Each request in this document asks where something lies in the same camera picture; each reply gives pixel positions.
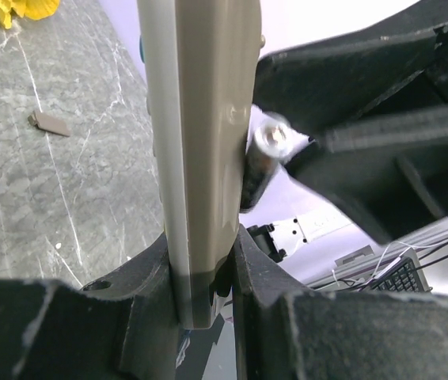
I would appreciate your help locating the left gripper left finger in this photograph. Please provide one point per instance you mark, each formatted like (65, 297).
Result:
(121, 326)

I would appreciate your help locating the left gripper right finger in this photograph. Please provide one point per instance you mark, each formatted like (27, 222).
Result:
(284, 330)

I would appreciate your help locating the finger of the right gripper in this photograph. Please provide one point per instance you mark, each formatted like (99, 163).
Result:
(387, 174)
(318, 85)

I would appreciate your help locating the black battery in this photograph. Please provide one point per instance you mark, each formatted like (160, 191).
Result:
(270, 146)

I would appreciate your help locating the beige battery cover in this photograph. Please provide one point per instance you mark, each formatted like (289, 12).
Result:
(48, 123)

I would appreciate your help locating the white remote control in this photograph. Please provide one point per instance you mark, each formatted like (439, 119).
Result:
(200, 61)

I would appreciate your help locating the black keyboard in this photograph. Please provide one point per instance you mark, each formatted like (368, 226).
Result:
(402, 277)

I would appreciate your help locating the yellow cabbage toy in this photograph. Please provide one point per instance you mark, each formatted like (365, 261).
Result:
(32, 9)

